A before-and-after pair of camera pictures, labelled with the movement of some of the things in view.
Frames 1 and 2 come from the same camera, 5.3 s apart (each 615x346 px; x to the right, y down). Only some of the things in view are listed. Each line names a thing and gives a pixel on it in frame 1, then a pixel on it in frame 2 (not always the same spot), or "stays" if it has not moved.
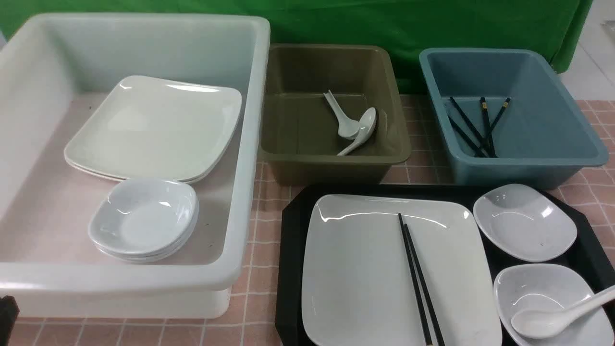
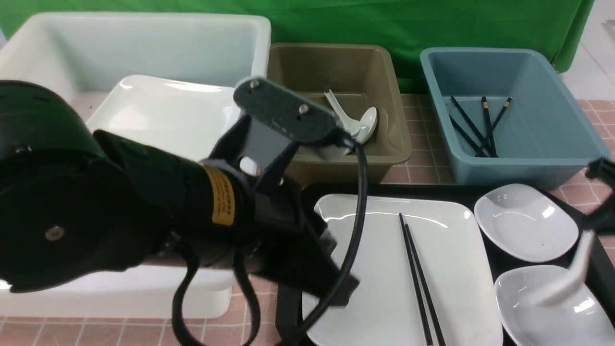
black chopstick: (436, 328) stays
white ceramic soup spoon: (545, 324) to (575, 279)
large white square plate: (357, 288) stays
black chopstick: (420, 305) stays
